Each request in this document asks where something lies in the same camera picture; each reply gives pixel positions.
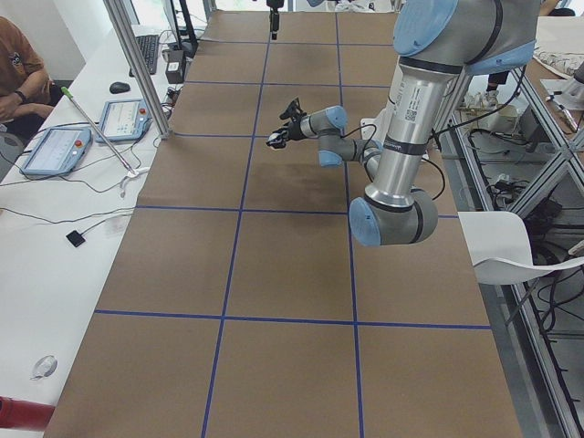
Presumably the black computer mouse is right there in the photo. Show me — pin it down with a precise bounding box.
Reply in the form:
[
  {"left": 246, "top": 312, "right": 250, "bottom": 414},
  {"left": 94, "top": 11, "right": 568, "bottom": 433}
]
[{"left": 109, "top": 81, "right": 130, "bottom": 94}]

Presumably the metal rod green tip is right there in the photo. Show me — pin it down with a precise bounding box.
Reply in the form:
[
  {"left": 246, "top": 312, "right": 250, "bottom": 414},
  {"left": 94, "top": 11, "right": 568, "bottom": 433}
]
[{"left": 60, "top": 87, "right": 138, "bottom": 178}]

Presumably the red cylinder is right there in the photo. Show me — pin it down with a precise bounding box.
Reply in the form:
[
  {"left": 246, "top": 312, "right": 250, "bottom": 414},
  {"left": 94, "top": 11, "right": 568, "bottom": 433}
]
[{"left": 0, "top": 397, "right": 55, "bottom": 432}]

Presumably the white plastic chair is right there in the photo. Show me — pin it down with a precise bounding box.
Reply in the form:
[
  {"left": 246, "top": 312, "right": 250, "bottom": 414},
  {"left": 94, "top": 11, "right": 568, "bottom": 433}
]
[{"left": 458, "top": 211, "right": 583, "bottom": 285}]

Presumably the black power adapter box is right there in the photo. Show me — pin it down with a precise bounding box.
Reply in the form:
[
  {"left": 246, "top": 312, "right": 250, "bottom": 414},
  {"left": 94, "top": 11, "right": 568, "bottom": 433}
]
[{"left": 165, "top": 50, "right": 185, "bottom": 85}]

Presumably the near blue teach pendant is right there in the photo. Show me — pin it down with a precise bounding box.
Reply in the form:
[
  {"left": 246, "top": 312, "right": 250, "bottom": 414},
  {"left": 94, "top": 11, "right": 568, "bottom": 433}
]
[{"left": 20, "top": 128, "right": 92, "bottom": 176}]

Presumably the blue teach pendant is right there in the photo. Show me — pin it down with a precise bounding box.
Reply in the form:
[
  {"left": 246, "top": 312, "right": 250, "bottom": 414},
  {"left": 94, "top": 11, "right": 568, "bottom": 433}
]
[
  {"left": 20, "top": 128, "right": 92, "bottom": 176},
  {"left": 99, "top": 99, "right": 152, "bottom": 142}
]

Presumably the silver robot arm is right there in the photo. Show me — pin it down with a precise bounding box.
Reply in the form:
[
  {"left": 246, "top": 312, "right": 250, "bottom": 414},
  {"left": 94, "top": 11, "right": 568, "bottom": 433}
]
[{"left": 266, "top": 1, "right": 540, "bottom": 246}]

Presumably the far blue teach pendant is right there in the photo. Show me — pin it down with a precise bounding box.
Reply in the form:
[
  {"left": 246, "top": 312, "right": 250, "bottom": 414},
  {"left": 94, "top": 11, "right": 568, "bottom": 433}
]
[{"left": 99, "top": 99, "right": 152, "bottom": 142}]

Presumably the clear tape roll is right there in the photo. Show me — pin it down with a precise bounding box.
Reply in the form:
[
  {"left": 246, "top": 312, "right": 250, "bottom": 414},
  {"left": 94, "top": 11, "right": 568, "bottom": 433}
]
[{"left": 30, "top": 355, "right": 58, "bottom": 381}]

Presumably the small black square pad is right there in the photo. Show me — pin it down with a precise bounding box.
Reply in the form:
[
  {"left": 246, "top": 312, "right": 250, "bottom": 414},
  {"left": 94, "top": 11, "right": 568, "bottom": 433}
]
[{"left": 66, "top": 230, "right": 86, "bottom": 247}]

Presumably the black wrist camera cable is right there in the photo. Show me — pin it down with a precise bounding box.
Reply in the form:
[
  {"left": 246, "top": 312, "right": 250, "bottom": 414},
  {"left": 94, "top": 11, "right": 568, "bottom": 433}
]
[{"left": 339, "top": 122, "right": 446, "bottom": 202}]

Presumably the black keyboard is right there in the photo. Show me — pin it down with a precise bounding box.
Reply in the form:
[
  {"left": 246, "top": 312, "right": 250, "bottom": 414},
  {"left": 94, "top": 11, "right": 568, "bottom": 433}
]
[{"left": 135, "top": 35, "right": 160, "bottom": 75}]

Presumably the aluminium frame post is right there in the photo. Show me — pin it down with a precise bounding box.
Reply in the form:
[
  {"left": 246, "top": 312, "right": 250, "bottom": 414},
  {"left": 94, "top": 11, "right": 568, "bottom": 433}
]
[{"left": 103, "top": 0, "right": 171, "bottom": 140}]

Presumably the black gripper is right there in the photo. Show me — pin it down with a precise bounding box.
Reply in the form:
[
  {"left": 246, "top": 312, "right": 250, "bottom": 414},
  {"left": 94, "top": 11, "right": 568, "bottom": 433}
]
[
  {"left": 266, "top": 0, "right": 283, "bottom": 40},
  {"left": 266, "top": 120, "right": 305, "bottom": 150}
]

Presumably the person in brown shirt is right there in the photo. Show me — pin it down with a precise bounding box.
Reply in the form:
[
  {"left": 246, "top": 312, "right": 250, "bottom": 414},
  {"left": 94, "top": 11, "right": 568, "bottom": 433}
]
[{"left": 1, "top": 17, "right": 61, "bottom": 142}]

